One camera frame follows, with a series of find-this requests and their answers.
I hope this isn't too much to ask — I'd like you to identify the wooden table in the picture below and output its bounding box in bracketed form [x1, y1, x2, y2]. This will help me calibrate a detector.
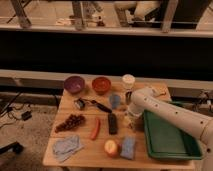
[43, 81, 195, 171]

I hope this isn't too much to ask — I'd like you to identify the black remote control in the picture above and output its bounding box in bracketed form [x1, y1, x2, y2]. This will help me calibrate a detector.
[108, 113, 118, 135]

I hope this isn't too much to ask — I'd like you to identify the wooden utensil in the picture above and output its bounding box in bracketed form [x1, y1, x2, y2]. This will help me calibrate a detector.
[156, 89, 166, 97]

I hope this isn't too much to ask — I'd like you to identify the light blue cloth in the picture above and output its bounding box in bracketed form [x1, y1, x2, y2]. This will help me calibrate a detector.
[52, 135, 84, 162]

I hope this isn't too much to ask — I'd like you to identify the green plastic tray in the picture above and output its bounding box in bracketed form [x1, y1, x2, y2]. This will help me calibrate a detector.
[143, 110, 203, 160]

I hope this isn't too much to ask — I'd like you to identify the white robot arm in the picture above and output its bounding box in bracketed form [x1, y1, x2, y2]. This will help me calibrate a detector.
[127, 87, 213, 171]

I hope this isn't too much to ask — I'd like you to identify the black power adapter with cables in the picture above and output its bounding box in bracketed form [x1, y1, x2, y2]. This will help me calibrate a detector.
[0, 93, 32, 129]

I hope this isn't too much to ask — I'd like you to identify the orange carrot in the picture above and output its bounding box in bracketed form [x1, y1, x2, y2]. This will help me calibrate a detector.
[90, 117, 101, 140]

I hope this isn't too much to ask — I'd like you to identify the white cup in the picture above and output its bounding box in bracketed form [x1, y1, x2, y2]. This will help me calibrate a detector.
[122, 74, 135, 90]

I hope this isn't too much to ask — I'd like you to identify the metal cup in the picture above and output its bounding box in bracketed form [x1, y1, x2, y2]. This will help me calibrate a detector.
[125, 91, 133, 104]

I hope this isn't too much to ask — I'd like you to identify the purple bowl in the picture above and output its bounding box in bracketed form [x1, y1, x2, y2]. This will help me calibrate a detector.
[64, 76, 85, 94]

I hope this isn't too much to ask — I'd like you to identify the blue sponge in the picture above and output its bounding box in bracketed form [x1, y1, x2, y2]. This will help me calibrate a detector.
[120, 136, 135, 160]

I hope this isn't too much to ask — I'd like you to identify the red bowl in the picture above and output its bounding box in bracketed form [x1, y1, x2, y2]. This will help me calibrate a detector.
[92, 77, 111, 95]

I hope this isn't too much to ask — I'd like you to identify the apple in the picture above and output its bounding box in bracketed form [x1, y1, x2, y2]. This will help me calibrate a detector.
[104, 140, 120, 158]

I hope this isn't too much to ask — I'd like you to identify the bunch of dark grapes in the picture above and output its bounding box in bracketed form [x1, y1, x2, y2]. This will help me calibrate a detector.
[55, 114, 86, 133]

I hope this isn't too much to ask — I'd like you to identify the blue cup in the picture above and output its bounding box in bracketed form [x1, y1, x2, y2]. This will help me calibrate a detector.
[109, 94, 121, 109]

